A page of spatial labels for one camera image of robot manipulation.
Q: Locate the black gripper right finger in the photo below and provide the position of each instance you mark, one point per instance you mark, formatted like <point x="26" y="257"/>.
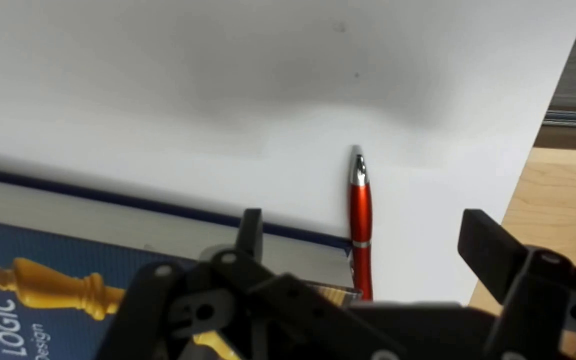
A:
<point x="541" y="301"/>

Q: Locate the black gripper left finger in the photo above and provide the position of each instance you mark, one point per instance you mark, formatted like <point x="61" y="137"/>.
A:
<point x="234" y="306"/>

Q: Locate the red pen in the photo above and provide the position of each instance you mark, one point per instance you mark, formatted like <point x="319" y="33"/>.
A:
<point x="360" y="213"/>

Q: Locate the dark blue chess cover book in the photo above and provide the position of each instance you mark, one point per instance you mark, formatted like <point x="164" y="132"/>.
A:
<point x="48" y="247"/>

